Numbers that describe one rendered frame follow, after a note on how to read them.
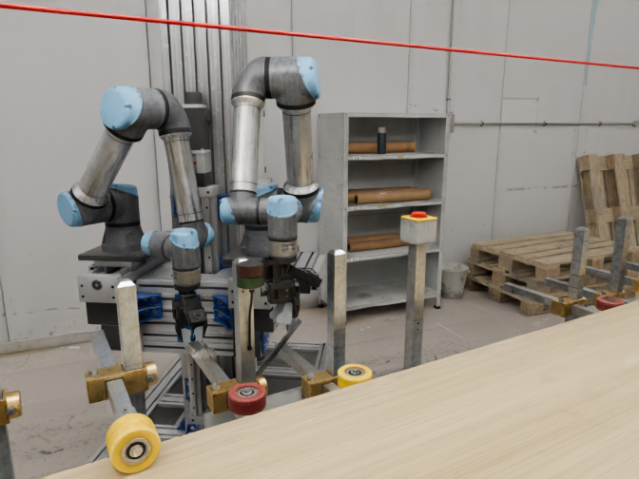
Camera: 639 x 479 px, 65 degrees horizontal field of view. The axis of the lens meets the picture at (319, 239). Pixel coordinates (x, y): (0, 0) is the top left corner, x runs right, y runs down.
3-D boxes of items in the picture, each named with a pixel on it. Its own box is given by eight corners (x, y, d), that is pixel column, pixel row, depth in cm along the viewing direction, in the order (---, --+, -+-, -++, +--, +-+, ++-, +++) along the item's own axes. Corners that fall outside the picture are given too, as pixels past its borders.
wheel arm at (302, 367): (274, 354, 154) (273, 341, 153) (283, 352, 155) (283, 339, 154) (353, 427, 117) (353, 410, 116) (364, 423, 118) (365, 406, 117)
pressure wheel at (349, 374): (334, 421, 116) (335, 375, 113) (340, 403, 123) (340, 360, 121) (369, 426, 114) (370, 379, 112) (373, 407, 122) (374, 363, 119)
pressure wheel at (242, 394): (224, 432, 112) (222, 386, 109) (258, 423, 115) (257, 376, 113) (238, 452, 105) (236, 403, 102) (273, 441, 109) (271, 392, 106)
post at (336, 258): (326, 421, 137) (327, 248, 126) (338, 417, 138) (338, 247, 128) (333, 427, 134) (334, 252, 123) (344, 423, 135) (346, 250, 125)
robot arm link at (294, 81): (282, 210, 177) (269, 50, 146) (324, 211, 176) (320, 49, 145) (278, 230, 168) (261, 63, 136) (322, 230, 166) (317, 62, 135)
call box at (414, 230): (399, 242, 140) (400, 215, 138) (418, 239, 143) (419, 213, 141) (416, 248, 134) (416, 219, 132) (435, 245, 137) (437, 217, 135)
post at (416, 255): (399, 389, 149) (406, 240, 139) (413, 385, 151) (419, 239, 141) (410, 396, 145) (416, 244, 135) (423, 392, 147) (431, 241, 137)
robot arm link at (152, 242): (169, 250, 156) (194, 255, 150) (138, 258, 147) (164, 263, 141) (167, 225, 154) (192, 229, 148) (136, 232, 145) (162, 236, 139)
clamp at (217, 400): (206, 404, 119) (205, 385, 117) (260, 390, 125) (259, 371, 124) (214, 416, 114) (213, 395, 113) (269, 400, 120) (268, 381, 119)
